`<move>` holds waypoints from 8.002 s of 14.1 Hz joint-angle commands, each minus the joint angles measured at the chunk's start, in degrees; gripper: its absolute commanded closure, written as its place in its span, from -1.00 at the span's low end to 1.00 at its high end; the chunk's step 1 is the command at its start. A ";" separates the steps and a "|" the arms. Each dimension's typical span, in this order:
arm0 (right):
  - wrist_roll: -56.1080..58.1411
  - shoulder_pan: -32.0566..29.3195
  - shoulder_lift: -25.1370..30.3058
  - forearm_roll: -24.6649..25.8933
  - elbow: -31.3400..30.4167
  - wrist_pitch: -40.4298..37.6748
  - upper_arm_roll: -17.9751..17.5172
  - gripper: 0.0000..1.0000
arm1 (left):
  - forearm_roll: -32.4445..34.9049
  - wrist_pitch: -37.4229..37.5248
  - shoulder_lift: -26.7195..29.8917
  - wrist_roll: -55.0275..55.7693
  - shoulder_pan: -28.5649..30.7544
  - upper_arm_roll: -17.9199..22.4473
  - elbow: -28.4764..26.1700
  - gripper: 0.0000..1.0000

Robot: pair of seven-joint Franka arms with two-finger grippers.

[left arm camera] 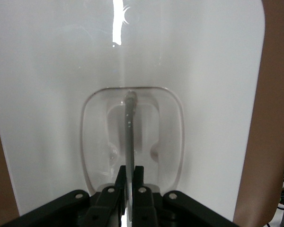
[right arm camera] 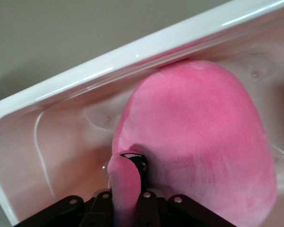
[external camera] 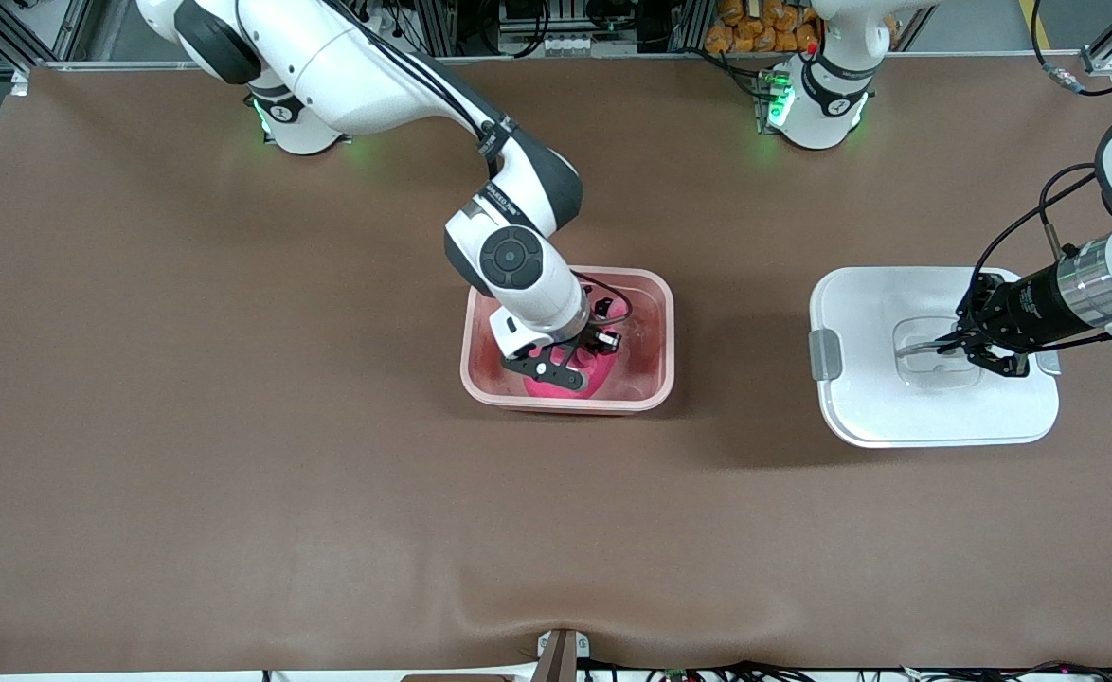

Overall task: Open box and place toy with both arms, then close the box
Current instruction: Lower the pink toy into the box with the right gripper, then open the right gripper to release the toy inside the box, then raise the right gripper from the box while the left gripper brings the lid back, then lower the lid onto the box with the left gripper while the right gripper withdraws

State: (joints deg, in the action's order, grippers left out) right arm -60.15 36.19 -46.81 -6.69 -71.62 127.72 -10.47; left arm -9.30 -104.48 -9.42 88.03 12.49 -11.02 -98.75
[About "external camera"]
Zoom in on pink plush toy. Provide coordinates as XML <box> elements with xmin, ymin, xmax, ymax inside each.
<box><xmin>521</xmin><ymin>289</ymin><xmax>628</xmax><ymax>402</ymax></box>

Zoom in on white box lid grey latches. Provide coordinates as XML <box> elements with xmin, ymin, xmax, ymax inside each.
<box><xmin>808</xmin><ymin>266</ymin><xmax>1061</xmax><ymax>449</ymax></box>

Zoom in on pink plastic box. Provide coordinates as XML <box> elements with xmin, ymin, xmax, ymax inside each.
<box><xmin>459</xmin><ymin>266</ymin><xmax>676</xmax><ymax>416</ymax></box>

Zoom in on brown table cover mat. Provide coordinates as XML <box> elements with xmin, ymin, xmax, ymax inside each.
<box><xmin>0</xmin><ymin>52</ymin><xmax>1112</xmax><ymax>675</ymax></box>

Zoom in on white long power strip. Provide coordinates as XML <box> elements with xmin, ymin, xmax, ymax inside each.
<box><xmin>542</xmin><ymin>34</ymin><xmax>614</xmax><ymax>56</ymax></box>

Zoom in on orange snack pile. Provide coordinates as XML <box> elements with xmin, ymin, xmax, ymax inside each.
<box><xmin>705</xmin><ymin>0</ymin><xmax>822</xmax><ymax>55</ymax></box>

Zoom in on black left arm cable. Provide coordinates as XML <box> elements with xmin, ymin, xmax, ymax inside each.
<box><xmin>968</xmin><ymin>0</ymin><xmax>1112</xmax><ymax>314</ymax></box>

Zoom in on aluminium frame rail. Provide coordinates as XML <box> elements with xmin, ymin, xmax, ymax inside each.
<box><xmin>21</xmin><ymin>49</ymin><xmax>1087</xmax><ymax>72</ymax></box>

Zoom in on metal table clamp bracket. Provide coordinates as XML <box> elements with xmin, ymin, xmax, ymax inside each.
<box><xmin>535</xmin><ymin>628</ymin><xmax>590</xmax><ymax>682</ymax></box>

